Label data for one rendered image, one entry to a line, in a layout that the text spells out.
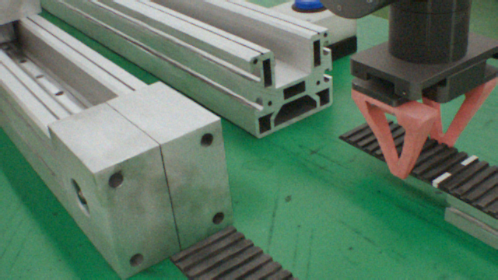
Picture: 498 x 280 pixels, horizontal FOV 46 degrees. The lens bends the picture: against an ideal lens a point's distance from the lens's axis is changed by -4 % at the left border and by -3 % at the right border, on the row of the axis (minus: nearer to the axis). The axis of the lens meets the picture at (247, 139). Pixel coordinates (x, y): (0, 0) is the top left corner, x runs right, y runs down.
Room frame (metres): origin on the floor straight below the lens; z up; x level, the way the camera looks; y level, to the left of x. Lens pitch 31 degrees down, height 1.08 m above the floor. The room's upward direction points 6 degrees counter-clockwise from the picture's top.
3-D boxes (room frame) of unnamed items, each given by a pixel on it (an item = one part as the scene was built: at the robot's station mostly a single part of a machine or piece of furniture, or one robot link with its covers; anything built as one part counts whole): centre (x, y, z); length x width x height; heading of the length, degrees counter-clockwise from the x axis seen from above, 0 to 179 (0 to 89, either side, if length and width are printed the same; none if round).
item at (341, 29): (0.69, -0.09, 0.81); 0.10 x 0.08 x 0.06; 123
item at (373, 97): (0.39, -0.13, 0.85); 0.07 x 0.07 x 0.09; 33
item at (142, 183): (0.39, 0.07, 0.83); 0.12 x 0.09 x 0.10; 123
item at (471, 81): (0.40, -0.15, 0.85); 0.07 x 0.07 x 0.09; 33
